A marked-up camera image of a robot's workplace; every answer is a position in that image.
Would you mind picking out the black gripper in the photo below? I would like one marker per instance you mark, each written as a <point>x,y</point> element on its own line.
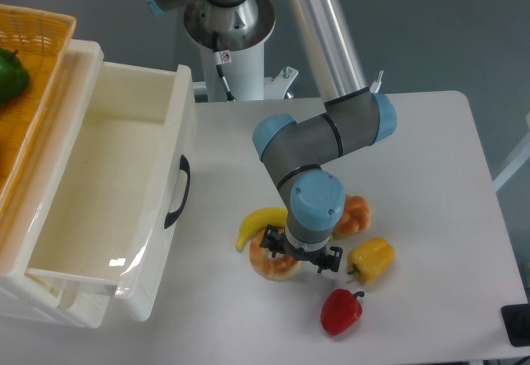
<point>326,259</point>

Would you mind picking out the glazed ring donut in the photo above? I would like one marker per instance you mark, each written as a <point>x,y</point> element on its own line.
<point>279,268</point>

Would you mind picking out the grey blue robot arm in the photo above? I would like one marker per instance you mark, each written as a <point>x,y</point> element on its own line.
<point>356,115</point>

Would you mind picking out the yellow banana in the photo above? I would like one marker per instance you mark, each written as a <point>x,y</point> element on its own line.
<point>258,222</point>

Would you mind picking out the braided bread bun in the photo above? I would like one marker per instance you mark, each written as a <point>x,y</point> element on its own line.
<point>356,217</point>

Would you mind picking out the yellow bell pepper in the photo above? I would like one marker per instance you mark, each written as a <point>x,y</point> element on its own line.
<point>370,259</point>

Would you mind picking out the red bell pepper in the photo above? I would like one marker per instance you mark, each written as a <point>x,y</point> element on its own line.
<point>340,311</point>

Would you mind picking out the white plastic drawer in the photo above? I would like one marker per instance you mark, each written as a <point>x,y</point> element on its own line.
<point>152,113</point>

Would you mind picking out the black device at edge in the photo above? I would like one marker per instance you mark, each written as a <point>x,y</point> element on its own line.
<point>516,323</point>

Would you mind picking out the green bell pepper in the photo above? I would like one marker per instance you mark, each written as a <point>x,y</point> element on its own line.
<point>15,78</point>

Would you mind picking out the orange woven basket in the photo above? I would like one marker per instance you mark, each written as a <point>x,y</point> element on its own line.
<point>41,39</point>

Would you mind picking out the black drawer handle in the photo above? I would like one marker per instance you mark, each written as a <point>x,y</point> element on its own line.
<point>181,194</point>

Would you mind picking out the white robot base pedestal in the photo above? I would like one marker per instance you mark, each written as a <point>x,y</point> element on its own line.
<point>232,41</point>

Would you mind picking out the white frame bar right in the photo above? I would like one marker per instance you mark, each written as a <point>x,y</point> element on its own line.
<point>518,156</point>

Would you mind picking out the white drawer cabinet frame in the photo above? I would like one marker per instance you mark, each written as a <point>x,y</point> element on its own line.
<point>57,248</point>

